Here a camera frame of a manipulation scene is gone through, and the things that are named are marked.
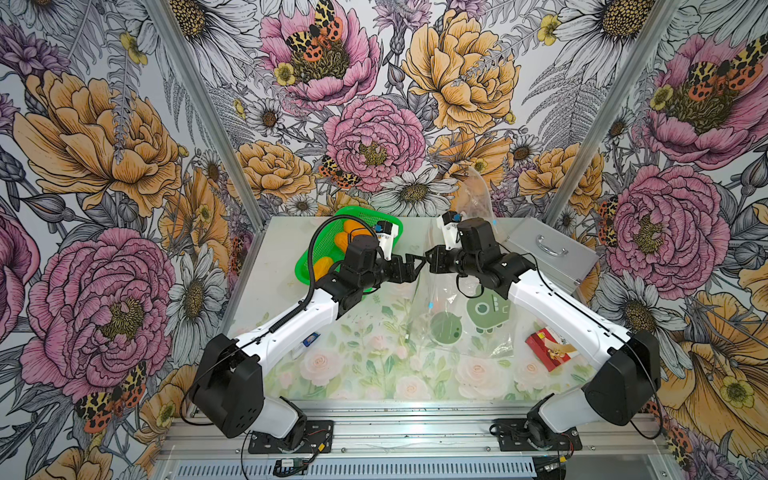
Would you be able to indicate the green plastic basket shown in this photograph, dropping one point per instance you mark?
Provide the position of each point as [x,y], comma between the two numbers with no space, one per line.
[331,242]

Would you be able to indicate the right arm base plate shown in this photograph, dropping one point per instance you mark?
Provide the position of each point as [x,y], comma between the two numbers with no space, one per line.
[522,435]

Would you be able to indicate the red small packet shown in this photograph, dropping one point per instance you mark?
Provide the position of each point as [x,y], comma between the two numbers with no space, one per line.
[550,349]

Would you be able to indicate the clear zip-top bag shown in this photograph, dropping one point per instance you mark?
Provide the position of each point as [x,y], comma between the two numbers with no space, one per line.
[456,318]
[472,198]

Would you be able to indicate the silver metal case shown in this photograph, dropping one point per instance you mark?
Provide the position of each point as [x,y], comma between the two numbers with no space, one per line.
[564,260]

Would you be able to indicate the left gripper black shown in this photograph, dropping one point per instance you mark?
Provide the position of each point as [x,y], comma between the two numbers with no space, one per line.
[398,276]

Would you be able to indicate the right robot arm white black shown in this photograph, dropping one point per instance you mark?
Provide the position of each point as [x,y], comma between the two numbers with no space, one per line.
[627,364]

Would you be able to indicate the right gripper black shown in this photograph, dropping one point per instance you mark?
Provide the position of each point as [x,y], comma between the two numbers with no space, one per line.
[437,266]

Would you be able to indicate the blue white small packet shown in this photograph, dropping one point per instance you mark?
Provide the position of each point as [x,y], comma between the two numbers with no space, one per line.
[310,339]

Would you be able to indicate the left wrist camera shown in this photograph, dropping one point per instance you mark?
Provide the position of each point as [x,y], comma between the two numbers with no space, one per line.
[386,232]

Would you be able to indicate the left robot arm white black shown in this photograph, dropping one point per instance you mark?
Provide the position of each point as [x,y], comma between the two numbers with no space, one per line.
[229,385]

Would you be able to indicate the small green circuit board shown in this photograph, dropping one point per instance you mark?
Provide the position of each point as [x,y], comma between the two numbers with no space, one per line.
[288,467]

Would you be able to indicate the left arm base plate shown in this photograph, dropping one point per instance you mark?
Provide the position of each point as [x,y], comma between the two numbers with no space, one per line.
[306,437]

